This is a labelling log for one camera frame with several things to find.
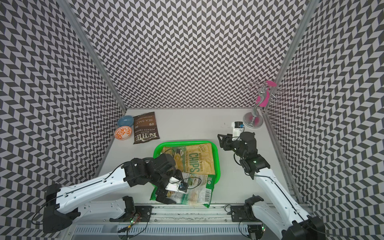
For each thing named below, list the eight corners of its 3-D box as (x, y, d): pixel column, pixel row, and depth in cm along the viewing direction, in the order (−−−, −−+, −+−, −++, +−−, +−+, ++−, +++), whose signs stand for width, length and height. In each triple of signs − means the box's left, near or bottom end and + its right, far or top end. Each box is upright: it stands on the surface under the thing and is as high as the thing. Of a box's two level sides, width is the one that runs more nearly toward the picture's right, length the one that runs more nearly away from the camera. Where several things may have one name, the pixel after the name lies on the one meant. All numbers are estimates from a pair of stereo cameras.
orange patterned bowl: (113, 142, 100) (111, 139, 97) (119, 128, 107) (117, 125, 104) (129, 142, 100) (127, 139, 97) (134, 128, 107) (132, 125, 104)
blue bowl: (117, 127, 107) (115, 125, 105) (121, 117, 113) (120, 115, 111) (132, 127, 107) (131, 125, 105) (136, 117, 113) (134, 115, 111)
